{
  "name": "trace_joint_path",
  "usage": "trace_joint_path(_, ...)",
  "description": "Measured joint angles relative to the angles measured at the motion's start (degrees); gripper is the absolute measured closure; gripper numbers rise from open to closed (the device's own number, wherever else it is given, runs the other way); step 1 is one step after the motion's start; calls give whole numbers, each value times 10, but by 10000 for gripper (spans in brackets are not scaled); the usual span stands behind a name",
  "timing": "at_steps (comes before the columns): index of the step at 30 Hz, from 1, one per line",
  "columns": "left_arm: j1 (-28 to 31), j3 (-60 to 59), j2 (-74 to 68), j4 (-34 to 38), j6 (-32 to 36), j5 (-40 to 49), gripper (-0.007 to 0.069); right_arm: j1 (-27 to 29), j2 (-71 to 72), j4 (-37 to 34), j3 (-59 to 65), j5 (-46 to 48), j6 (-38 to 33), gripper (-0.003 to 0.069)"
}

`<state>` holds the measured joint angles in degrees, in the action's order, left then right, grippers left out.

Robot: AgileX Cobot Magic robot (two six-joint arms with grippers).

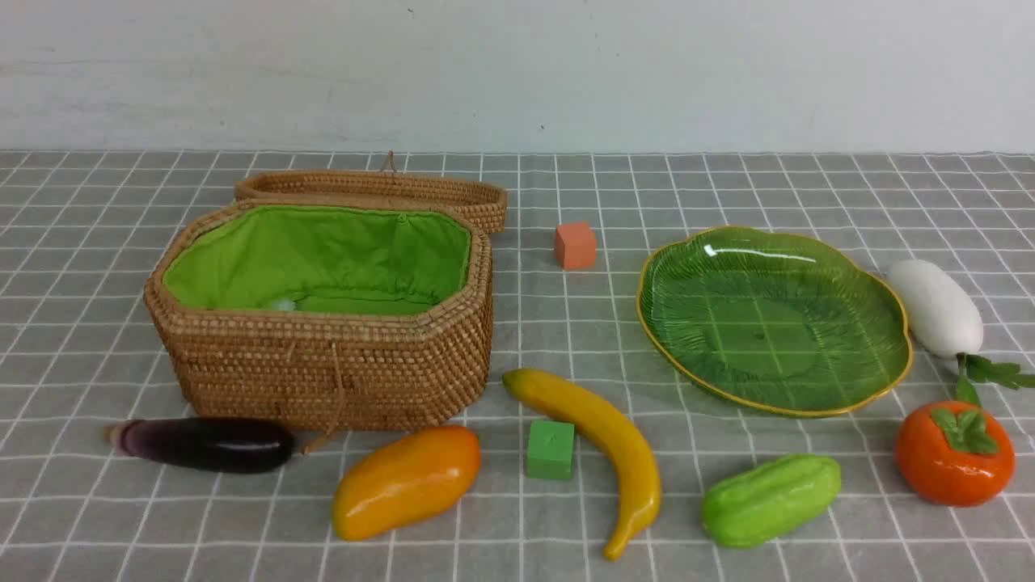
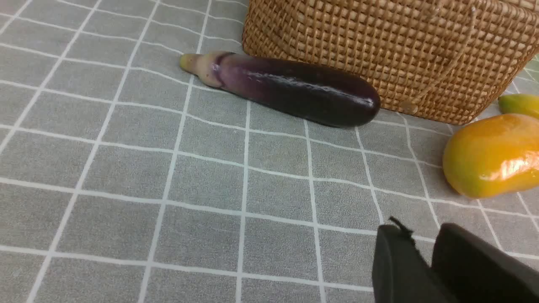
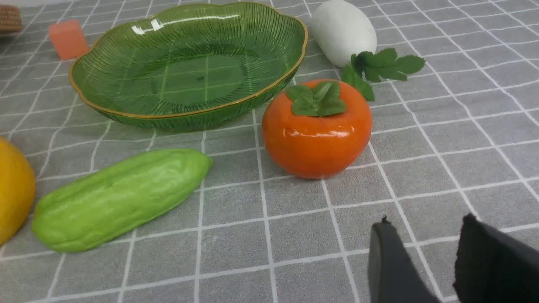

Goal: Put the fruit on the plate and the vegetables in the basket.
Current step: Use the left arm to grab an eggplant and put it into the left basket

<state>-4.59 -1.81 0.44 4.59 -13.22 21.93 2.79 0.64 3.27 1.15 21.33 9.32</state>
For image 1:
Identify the yellow banana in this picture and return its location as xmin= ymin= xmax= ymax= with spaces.
xmin=502 ymin=368 xmax=662 ymax=561

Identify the orange yellow mango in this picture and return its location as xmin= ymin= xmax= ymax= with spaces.
xmin=332 ymin=426 xmax=481 ymax=542

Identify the dark purple eggplant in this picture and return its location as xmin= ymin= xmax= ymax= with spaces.
xmin=104 ymin=417 xmax=296 ymax=474

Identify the green chayote squash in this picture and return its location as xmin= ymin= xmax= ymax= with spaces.
xmin=701 ymin=454 xmax=842 ymax=548

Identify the white radish with leaves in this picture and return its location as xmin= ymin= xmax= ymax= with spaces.
xmin=885 ymin=260 xmax=1033 ymax=407

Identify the orange persimmon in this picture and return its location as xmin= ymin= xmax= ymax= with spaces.
xmin=893 ymin=401 xmax=1016 ymax=506

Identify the orange foam cube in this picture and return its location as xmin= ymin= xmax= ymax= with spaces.
xmin=554 ymin=221 xmax=598 ymax=270

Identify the woven rattan basket lid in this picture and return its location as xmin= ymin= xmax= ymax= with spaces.
xmin=235 ymin=169 xmax=507 ymax=233

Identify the green foam cube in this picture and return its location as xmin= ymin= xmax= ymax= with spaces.
xmin=525 ymin=420 xmax=576 ymax=481

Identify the woven rattan basket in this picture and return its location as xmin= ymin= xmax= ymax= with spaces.
xmin=143 ymin=196 xmax=494 ymax=433

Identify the green leaf glass plate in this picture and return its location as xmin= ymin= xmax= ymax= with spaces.
xmin=635 ymin=227 xmax=914 ymax=419

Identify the grey checked tablecloth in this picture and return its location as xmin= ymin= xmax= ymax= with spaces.
xmin=1 ymin=150 xmax=1033 ymax=581

